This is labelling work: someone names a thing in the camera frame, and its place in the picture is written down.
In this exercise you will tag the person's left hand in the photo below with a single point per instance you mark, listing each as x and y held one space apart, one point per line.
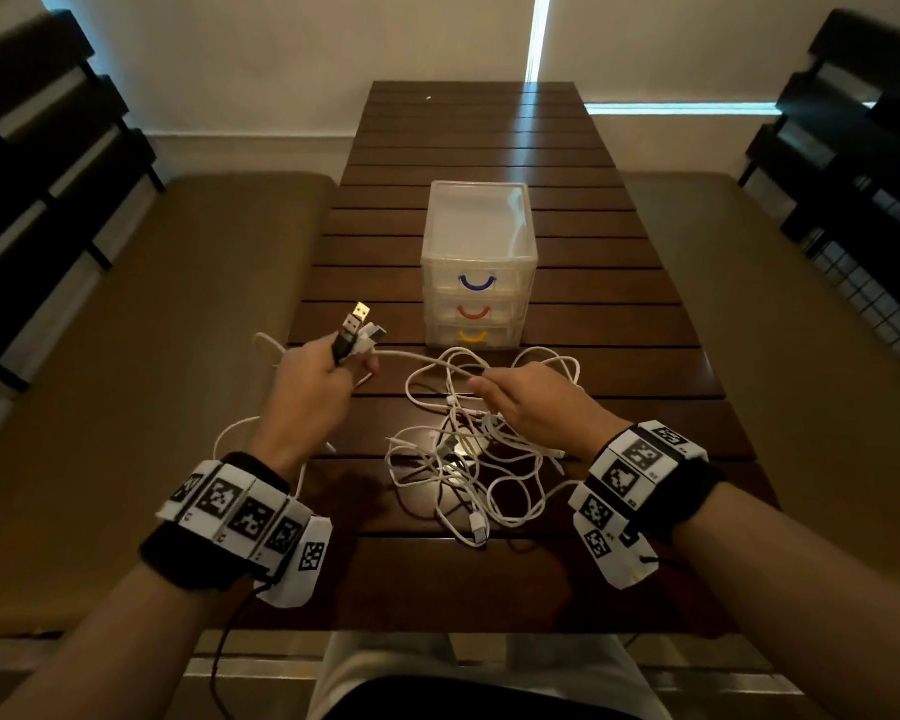
307 404

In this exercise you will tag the person's right hand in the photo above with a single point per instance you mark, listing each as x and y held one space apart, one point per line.
555 408

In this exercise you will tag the clear plastic three-drawer organiser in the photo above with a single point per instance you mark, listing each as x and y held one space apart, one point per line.
480 217

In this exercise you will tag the person's left forearm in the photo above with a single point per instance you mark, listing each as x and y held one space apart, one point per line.
112 644

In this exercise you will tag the person's right forearm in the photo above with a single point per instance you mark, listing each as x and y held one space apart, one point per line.
802 607

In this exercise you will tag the person's black garment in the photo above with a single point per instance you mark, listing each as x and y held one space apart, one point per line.
480 704

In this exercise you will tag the black marker wristband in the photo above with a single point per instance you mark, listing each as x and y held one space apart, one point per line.
225 517
652 472

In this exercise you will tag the brown bench cushion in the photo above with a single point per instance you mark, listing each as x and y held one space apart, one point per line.
135 367
795 352

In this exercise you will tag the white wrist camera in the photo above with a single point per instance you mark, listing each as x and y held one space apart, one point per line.
304 558
615 554

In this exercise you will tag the wall light strip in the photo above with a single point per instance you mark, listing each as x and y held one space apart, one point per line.
682 109
538 33

